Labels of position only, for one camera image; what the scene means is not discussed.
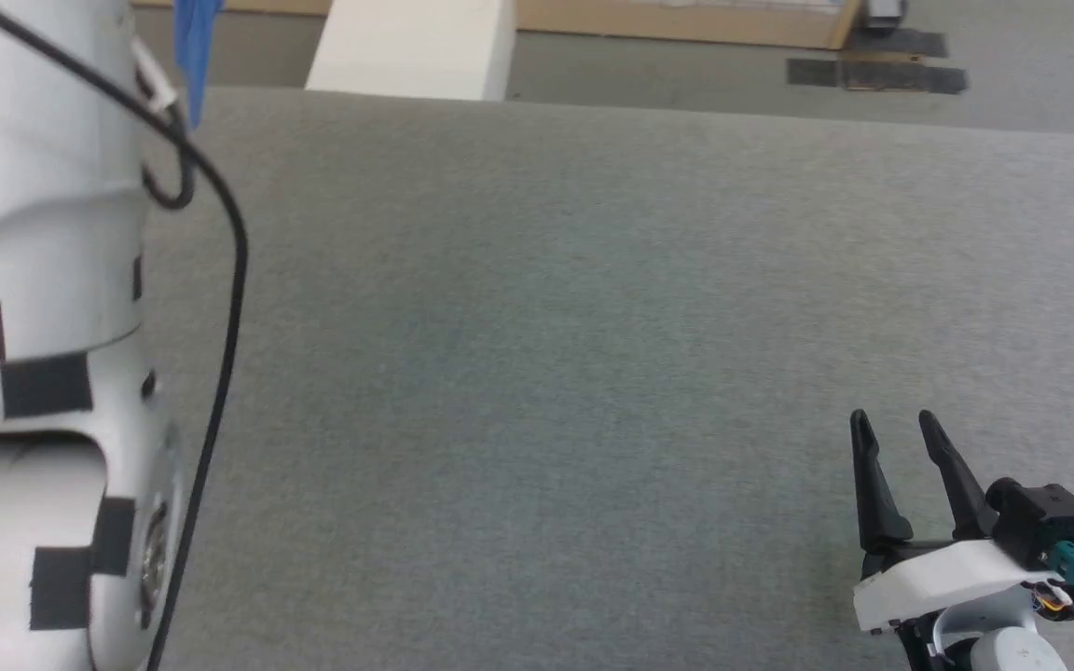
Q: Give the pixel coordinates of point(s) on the wooden floor frame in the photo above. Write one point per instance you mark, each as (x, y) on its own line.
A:
(686, 23)

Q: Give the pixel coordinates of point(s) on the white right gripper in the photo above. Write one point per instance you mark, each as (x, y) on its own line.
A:
(947, 578)

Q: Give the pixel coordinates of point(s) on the grey fabric padded surface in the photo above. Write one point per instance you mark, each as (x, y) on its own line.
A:
(593, 373)

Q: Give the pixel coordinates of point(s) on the grey metal foot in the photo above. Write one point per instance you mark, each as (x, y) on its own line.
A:
(884, 9)

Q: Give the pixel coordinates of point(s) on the white rectangular pillar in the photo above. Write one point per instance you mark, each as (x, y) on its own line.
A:
(416, 47)

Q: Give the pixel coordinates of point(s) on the blue and white t-shirt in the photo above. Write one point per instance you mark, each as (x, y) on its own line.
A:
(194, 47)

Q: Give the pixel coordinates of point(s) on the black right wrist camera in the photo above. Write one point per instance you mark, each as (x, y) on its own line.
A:
(1045, 517)

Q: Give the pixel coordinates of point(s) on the black floor tape patch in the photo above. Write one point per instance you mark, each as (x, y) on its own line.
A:
(901, 43)
(943, 80)
(812, 73)

